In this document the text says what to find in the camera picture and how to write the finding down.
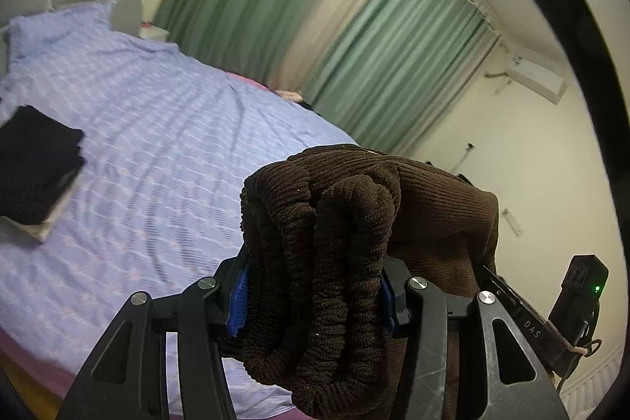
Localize blue striped pillow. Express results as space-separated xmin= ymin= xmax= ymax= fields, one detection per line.
xmin=7 ymin=2 xmax=119 ymax=57

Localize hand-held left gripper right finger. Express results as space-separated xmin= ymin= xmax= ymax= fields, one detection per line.
xmin=379 ymin=255 xmax=572 ymax=420

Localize beige sheer curtain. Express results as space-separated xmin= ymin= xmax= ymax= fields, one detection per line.
xmin=268 ymin=0 xmax=419 ymax=93

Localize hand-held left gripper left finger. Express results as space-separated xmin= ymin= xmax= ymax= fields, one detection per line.
xmin=56 ymin=253 xmax=252 ymax=420

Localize stack of folded dark clothes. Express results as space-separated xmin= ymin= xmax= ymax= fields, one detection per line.
xmin=0 ymin=105 xmax=85 ymax=244

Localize bed with purple sheet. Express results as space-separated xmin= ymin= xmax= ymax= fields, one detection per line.
xmin=0 ymin=2 xmax=358 ymax=416

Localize white air conditioner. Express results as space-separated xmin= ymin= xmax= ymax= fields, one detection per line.
xmin=504 ymin=51 xmax=567 ymax=106

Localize brown corduroy pants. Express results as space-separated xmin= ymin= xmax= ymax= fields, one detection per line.
xmin=217 ymin=143 xmax=500 ymax=420

